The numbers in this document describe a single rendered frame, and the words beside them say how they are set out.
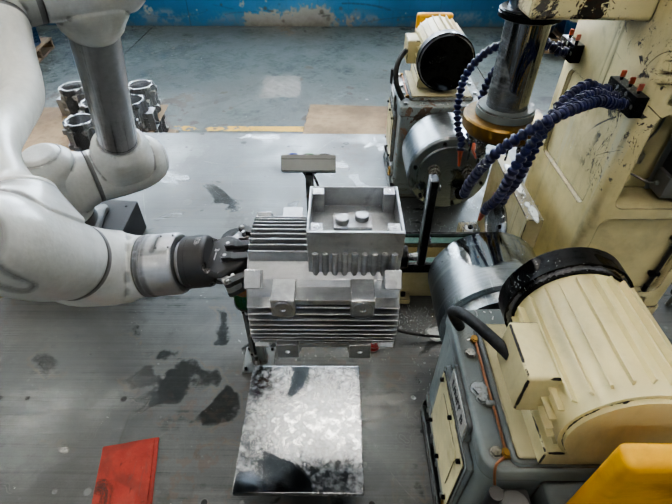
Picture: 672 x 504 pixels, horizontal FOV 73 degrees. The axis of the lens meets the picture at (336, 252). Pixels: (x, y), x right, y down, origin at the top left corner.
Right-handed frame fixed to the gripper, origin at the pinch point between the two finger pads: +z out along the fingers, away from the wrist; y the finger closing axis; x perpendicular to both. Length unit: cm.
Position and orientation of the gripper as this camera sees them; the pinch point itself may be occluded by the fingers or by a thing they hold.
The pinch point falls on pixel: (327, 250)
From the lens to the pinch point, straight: 62.9
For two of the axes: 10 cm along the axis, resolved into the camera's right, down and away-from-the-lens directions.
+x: 1.2, 7.4, 6.7
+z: 9.9, -0.8, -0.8
